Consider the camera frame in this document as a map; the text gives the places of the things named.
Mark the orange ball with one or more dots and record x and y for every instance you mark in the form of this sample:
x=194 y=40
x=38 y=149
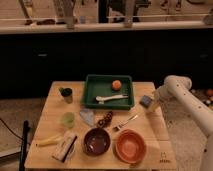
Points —
x=116 y=85

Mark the dark red grape bunch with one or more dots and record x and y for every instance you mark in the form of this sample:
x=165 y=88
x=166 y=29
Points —
x=106 y=120

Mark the white plastic spoon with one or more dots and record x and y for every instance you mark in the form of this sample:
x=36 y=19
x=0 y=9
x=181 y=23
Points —
x=107 y=98

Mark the blue sponge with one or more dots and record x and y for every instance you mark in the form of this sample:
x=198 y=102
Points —
x=146 y=101

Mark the green plastic tray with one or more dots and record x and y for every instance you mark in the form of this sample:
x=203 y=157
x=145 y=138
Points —
x=101 y=85

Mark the yellow banana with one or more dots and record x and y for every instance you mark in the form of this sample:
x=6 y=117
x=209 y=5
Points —
x=50 y=141

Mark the light green cup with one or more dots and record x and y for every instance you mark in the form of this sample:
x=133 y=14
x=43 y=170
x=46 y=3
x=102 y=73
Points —
x=67 y=119

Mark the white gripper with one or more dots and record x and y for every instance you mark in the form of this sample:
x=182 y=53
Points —
x=160 y=94

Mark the dark cup with green item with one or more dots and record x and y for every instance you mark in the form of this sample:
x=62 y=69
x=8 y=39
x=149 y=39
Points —
x=66 y=93

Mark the black stand left of table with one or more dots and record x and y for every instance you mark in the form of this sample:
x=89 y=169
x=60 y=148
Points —
x=24 y=143

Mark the dark purple bowl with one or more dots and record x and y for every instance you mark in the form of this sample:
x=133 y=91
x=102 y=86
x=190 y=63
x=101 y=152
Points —
x=96 y=142

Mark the light blue cloth piece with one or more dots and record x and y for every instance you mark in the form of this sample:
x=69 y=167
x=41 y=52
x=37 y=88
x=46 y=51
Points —
x=88 y=116

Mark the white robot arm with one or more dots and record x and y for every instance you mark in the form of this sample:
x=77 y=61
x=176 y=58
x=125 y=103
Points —
x=178 y=87

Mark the red bowl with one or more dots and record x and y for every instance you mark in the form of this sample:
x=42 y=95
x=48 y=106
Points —
x=130 y=147

